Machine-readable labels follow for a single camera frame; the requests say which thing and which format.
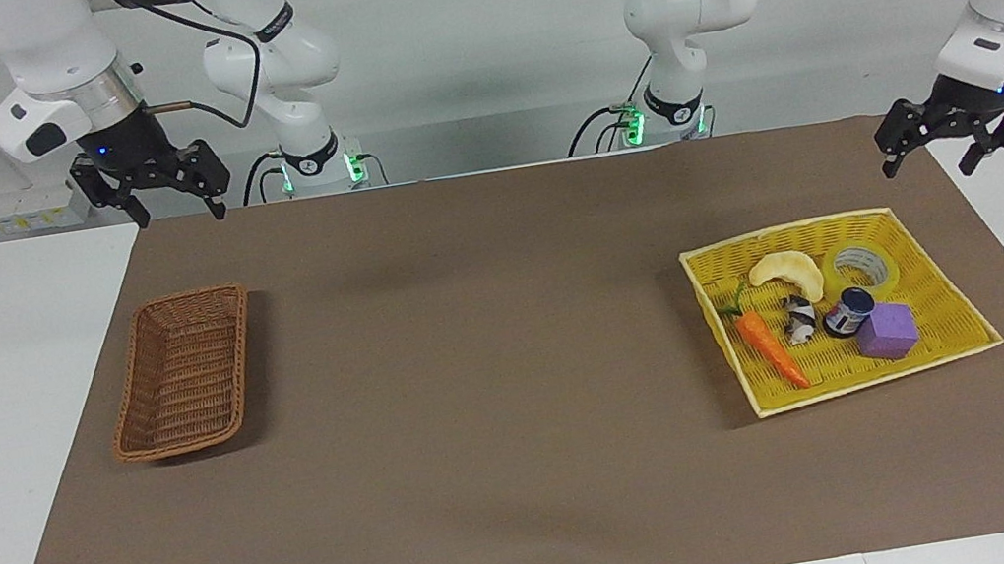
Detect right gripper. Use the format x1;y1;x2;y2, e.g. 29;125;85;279
60;93;238;242

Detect yellowish clear tape roll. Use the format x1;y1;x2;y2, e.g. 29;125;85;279
817;235;907;311

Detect yellow woven basket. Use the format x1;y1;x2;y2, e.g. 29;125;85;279
675;191;1004;429

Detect brown wicker basket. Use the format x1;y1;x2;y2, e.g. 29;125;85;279
91;281;272;467

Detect pale yellow banana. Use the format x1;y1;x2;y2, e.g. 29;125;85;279
745;245;830;314

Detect dark blue small jar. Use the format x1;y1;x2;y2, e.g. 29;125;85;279
818;284;882;343

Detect purple foam block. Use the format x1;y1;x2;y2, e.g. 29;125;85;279
852;297;924;366

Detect black and white small toy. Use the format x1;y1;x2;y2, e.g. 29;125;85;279
779;292;823;348

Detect orange toy carrot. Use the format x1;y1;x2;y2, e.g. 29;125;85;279
714;272;814;401

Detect black cable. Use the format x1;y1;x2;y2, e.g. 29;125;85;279
554;54;669;159
104;0;274;148
235;149;292;208

